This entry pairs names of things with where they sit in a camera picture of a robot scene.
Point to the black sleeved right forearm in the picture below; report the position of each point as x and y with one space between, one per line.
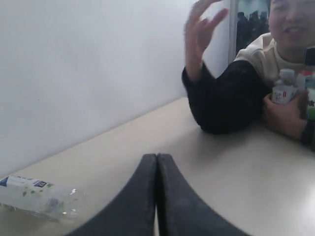
228 103

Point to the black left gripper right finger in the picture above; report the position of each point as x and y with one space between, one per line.
180 210

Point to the pink peach soda bottle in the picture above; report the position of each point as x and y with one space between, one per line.
309 58

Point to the grey window frame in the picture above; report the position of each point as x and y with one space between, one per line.
233 19

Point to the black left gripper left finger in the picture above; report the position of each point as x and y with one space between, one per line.
132 211

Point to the clear bottle lime label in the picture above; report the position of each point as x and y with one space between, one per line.
306 85

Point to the clear bottle green apple label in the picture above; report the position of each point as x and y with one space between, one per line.
284 89

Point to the person's right hand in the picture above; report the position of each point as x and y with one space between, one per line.
198 34

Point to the person in cream sweater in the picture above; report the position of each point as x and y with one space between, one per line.
291 32

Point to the clear bottle blue white label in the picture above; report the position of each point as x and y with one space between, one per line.
41 198

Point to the person's left hand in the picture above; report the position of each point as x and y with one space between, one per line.
285 119

